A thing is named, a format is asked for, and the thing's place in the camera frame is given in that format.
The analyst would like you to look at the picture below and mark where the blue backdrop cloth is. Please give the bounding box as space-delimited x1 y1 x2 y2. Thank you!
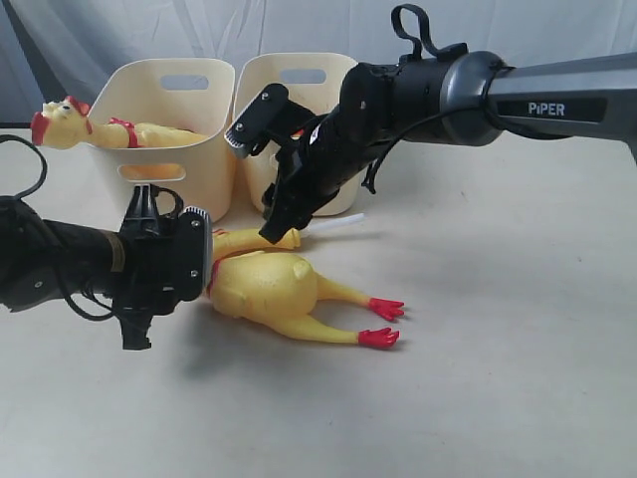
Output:
1 1 636 123

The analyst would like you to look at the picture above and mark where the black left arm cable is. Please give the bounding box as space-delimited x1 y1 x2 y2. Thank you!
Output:
0 133 115 320

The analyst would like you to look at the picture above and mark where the whole yellow rubber chicken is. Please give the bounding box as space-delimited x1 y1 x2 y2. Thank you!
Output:
30 96 208 150

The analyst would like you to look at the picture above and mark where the cream bin marked O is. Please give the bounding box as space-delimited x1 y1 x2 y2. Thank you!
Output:
87 58 236 220

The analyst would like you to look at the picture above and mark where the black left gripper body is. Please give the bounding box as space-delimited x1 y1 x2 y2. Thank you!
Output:
111 218 187 319

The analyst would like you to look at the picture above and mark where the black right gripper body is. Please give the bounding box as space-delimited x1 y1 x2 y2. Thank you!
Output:
279 109 388 197

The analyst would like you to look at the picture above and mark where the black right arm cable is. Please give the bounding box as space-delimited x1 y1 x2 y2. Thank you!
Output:
362 3 504 195

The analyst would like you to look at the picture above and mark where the detached chicken head with tube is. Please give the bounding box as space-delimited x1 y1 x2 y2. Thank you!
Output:
212 213 365 261

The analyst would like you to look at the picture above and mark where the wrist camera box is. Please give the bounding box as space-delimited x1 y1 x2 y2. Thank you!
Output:
224 83 291 159
174 205 213 302

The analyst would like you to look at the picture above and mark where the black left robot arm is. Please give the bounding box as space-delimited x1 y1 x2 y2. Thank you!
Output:
1 184 200 351

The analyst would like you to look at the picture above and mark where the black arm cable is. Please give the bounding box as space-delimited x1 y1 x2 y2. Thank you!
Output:
0 133 115 320
362 3 504 195

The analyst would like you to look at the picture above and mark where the cream bin marked X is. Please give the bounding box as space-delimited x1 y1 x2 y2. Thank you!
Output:
232 52 356 211

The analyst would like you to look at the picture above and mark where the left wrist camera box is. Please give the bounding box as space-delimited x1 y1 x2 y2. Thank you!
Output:
174 205 213 302

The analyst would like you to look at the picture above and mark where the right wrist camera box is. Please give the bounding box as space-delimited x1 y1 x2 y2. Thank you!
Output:
224 83 291 159

